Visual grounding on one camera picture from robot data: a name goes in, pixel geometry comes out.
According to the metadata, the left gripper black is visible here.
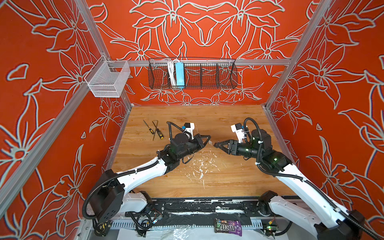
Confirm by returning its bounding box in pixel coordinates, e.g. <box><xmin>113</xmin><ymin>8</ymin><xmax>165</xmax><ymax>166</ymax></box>
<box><xmin>177</xmin><ymin>134</ymin><xmax>210</xmax><ymax>161</ymax></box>

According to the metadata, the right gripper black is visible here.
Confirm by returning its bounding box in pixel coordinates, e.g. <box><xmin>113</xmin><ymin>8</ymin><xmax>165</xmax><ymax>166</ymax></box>
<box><xmin>216</xmin><ymin>139</ymin><xmax>265</xmax><ymax>160</ymax></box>

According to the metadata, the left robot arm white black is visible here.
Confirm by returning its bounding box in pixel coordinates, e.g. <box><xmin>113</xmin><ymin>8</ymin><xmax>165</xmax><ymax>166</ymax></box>
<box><xmin>82</xmin><ymin>122</ymin><xmax>211</xmax><ymax>223</ymax></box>

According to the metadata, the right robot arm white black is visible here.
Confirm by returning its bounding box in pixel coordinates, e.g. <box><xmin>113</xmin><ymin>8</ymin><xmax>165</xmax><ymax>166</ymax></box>
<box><xmin>214</xmin><ymin>118</ymin><xmax>380</xmax><ymax>240</ymax></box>

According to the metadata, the larger black yellow screwdriver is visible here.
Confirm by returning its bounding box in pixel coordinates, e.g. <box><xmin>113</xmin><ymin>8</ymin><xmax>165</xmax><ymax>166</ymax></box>
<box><xmin>152</xmin><ymin>120</ymin><xmax>164</xmax><ymax>140</ymax></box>

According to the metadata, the small black yellow screwdriver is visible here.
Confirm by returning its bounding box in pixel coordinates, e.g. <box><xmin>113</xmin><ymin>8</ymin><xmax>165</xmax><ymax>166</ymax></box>
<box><xmin>143</xmin><ymin>120</ymin><xmax>155</xmax><ymax>135</ymax></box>

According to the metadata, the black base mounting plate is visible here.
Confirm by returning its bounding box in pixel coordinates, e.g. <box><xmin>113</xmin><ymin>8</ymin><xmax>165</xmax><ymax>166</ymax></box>
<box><xmin>143</xmin><ymin>197</ymin><xmax>280</xmax><ymax>227</ymax></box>

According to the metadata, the light blue box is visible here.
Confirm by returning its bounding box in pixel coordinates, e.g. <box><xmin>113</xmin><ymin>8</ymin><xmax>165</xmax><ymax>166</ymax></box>
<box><xmin>175</xmin><ymin>62</ymin><xmax>185</xmax><ymax>89</ymax></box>

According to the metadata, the purple M&M candy bag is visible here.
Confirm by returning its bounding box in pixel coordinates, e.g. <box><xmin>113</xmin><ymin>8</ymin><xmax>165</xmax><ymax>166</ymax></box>
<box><xmin>214</xmin><ymin>219</ymin><xmax>242</xmax><ymax>237</ymax></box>

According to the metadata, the green circuit board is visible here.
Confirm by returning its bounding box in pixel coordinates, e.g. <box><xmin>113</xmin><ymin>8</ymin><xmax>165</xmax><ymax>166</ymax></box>
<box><xmin>262</xmin><ymin>224</ymin><xmax>278</xmax><ymax>238</ymax></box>

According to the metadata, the clear plastic wrap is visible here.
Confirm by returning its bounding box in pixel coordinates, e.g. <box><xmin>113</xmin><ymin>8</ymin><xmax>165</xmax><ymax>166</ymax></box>
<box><xmin>146</xmin><ymin>227</ymin><xmax>196</xmax><ymax>240</ymax></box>

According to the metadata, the black yellow tape measure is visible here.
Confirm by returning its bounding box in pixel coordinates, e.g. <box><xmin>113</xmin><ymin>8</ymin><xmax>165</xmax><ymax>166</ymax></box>
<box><xmin>93</xmin><ymin>219</ymin><xmax>113</xmax><ymax>237</ymax></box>

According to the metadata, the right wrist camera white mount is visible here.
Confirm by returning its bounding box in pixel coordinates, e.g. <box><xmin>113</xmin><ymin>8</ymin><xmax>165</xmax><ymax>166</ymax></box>
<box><xmin>231</xmin><ymin>123</ymin><xmax>245</xmax><ymax>143</ymax></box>

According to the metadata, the black wire wall basket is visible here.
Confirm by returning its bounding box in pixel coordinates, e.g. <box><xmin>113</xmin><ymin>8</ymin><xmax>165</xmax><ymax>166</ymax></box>
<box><xmin>148</xmin><ymin>58</ymin><xmax>238</xmax><ymax>90</ymax></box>

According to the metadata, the white coiled cable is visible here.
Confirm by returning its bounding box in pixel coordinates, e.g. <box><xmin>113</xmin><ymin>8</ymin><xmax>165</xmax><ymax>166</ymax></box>
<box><xmin>166</xmin><ymin>59</ymin><xmax>177</xmax><ymax>87</ymax></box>

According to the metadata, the white wire mesh basket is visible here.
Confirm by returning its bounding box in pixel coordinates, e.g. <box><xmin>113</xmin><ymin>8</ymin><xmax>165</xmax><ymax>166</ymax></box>
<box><xmin>85</xmin><ymin>57</ymin><xmax>131</xmax><ymax>98</ymax></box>

